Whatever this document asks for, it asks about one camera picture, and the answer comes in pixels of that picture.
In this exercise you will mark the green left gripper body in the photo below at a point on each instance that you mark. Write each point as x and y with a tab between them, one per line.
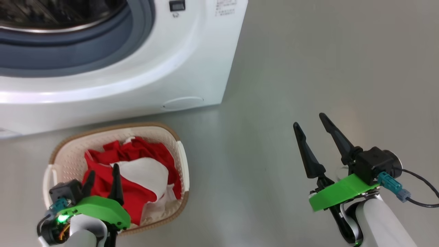
99	207

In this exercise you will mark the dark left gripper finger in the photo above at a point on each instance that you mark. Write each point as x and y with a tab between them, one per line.
90	183
116	188

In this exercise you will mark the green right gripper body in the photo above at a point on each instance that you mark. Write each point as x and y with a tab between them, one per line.
339	193

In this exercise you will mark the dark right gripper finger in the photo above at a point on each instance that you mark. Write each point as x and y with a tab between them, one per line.
308	157
341	142

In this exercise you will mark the red and white garment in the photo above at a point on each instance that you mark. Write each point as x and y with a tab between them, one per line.
137	195

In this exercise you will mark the cream basket with brown rim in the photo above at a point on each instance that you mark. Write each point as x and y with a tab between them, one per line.
68	154

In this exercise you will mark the white front-load washing machine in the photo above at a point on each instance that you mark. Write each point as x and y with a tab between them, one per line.
192	68

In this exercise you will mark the stainless steel washer drum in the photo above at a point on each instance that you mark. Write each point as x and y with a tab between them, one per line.
51	17

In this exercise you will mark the black door latch socket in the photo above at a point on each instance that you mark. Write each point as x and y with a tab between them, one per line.
177	5

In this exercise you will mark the round white filter cover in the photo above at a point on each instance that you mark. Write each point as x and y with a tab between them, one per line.
181	103

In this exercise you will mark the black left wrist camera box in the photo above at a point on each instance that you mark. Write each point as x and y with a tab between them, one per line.
65	190

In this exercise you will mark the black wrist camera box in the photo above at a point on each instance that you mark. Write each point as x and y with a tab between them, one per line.
372	163
65	190

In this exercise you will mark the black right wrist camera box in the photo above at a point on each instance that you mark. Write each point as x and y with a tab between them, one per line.
372	163

